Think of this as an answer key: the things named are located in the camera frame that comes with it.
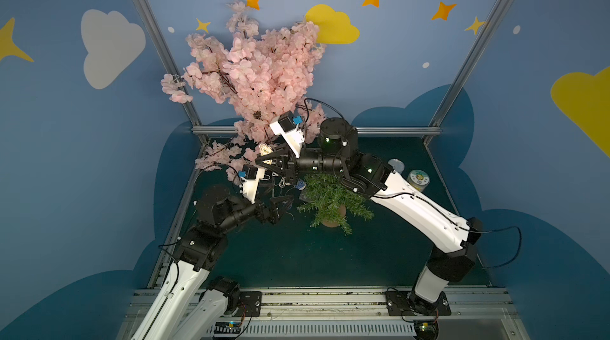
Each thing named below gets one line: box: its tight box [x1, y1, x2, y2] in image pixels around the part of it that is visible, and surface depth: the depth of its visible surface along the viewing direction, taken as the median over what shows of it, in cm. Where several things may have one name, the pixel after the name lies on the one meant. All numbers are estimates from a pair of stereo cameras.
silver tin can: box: [387, 158, 406, 174], surface depth 107 cm
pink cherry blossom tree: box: [160, 0, 327, 182], surface depth 70 cm
